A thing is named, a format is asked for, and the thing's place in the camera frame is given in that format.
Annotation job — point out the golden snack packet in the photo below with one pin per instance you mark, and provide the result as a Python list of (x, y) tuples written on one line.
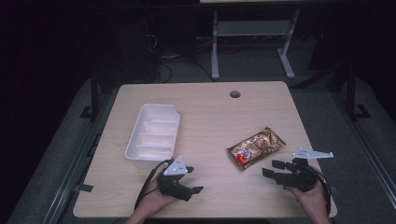
[(255, 148)]

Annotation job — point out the person's right hand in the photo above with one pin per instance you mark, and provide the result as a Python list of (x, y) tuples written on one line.
[(311, 199)]

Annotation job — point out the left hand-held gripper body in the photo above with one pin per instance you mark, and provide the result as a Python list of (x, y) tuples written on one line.
[(173, 186)]

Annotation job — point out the white metal desk frame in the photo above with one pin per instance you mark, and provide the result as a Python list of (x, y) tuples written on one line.
[(249, 28)]

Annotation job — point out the black metal stand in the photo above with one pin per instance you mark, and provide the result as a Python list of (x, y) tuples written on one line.
[(351, 93), (94, 93)]

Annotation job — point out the person's left hand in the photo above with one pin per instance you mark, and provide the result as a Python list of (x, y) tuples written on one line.
[(154, 199)]

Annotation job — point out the black table edge bracket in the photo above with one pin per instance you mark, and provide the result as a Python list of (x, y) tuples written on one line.
[(84, 188)]

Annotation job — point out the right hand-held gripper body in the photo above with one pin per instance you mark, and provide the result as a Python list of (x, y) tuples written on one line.
[(300, 177)]

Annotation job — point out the white plastic bin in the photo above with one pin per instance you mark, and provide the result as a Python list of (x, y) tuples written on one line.
[(154, 133)]

